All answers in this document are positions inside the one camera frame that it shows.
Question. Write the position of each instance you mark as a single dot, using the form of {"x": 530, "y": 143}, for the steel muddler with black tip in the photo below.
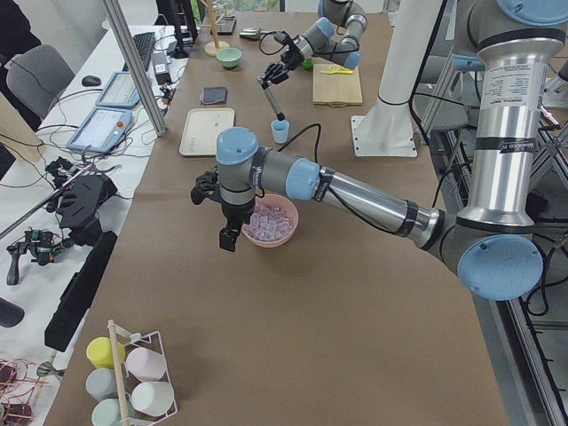
{"x": 274, "y": 104}

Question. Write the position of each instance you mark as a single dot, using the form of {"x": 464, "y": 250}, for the black power box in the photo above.
{"x": 161, "y": 68}

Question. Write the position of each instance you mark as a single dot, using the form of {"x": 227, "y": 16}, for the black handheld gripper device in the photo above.
{"x": 79, "y": 192}

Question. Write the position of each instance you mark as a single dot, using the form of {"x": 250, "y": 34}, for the grey folded cloth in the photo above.
{"x": 214, "y": 95}

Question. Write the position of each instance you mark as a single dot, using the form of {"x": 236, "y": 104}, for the grey office chair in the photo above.
{"x": 37, "y": 78}

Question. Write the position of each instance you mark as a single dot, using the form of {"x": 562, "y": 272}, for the pile of clear ice cubes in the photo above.
{"x": 269, "y": 224}

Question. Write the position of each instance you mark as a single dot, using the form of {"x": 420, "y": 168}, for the pink cup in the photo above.
{"x": 146, "y": 365}

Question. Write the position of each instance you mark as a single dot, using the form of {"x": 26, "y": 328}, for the light blue plastic cup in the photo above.
{"x": 280, "y": 130}

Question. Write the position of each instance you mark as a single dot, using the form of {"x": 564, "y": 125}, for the blue teach pendant far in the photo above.
{"x": 119, "y": 92}

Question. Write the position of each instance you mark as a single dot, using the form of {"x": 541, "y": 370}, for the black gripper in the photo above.
{"x": 289, "y": 58}
{"x": 232, "y": 213}

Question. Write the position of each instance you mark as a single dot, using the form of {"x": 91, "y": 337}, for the white cup rack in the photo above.
{"x": 122, "y": 343}

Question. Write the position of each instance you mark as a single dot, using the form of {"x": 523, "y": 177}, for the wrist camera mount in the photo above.
{"x": 283, "y": 38}
{"x": 206, "y": 187}

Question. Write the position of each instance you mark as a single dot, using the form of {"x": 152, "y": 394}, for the green lime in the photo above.
{"x": 307, "y": 64}

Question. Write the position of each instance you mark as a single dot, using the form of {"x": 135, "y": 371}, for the mint green bowl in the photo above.
{"x": 229, "y": 58}

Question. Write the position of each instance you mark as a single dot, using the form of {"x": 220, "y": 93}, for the white cup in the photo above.
{"x": 153, "y": 398}

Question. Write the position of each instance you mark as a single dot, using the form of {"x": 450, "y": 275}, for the mint green cup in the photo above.
{"x": 107, "y": 413}

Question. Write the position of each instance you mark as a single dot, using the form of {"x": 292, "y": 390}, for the black keyboard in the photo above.
{"x": 144, "y": 43}

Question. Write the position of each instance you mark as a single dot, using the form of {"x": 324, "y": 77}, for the blue teach pendant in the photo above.
{"x": 119, "y": 92}
{"x": 101, "y": 131}

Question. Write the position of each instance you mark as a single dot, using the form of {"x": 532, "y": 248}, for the black long bar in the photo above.
{"x": 79, "y": 294}

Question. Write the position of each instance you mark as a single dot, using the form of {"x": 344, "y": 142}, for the cream rabbit tray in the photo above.
{"x": 202, "y": 127}

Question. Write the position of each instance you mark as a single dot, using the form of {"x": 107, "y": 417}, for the black computer mouse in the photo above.
{"x": 91, "y": 81}

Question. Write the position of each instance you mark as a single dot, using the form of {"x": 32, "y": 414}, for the pink bowl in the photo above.
{"x": 288, "y": 206}

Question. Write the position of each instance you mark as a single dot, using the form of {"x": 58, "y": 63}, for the wooden cutting board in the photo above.
{"x": 337, "y": 89}

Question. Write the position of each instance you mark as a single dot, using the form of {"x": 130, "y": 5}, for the yellow cup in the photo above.
{"x": 99, "y": 352}

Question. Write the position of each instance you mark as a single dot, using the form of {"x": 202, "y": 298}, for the blue teach pendant near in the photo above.
{"x": 101, "y": 131}

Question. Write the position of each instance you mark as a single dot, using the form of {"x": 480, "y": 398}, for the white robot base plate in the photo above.
{"x": 393, "y": 138}

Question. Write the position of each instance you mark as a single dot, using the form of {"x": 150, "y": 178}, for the grey cup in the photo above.
{"x": 101, "y": 384}

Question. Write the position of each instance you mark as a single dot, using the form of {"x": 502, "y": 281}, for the wooden stand with round base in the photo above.
{"x": 217, "y": 45}

